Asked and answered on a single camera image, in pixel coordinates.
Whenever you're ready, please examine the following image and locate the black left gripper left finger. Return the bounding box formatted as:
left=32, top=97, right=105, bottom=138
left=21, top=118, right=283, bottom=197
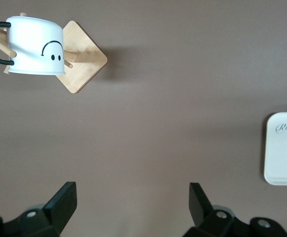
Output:
left=0, top=182, right=78, bottom=237

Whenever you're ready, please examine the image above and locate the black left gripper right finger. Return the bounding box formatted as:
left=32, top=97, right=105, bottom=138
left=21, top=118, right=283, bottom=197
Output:
left=182, top=182, right=287, bottom=237

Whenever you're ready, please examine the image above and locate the white cup black handle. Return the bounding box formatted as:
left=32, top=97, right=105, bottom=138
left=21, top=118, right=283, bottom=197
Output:
left=0, top=16, right=67, bottom=76

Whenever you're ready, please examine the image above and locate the beige plastic tray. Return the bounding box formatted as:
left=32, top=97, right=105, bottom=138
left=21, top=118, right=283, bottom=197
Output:
left=262, top=112, right=287, bottom=187

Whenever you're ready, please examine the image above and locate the wooden mug tree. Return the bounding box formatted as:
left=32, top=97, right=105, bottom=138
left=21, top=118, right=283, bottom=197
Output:
left=0, top=11, right=108, bottom=94

